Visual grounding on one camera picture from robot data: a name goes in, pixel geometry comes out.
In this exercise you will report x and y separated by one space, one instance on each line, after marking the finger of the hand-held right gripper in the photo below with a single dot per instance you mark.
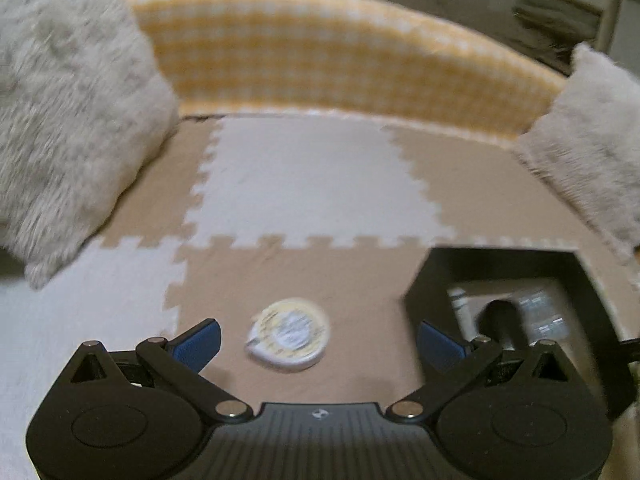
631 352

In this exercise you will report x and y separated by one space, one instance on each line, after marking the black cardboard box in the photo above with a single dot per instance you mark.
500 262

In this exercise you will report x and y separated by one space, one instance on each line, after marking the stack of papers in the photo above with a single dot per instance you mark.
555 17

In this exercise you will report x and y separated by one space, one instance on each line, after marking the round white yellow tape measure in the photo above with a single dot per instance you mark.
287 334

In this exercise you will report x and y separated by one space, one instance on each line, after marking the fluffy cream cushion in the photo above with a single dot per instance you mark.
590 140
75 110

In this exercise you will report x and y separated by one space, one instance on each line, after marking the white furniture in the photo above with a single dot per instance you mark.
625 20

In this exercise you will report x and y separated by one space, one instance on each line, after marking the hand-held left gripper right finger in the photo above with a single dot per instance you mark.
440 347

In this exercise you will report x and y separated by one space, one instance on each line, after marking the beige white foam puzzle mat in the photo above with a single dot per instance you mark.
310 185

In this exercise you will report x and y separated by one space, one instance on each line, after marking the small black object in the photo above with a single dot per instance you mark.
502 321

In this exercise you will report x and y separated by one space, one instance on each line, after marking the yellow checkered bumper cushion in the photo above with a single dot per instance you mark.
325 60

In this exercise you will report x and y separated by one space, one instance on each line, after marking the clear plastic container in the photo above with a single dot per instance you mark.
544 315

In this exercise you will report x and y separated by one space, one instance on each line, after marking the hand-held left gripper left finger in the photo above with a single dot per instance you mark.
197 347

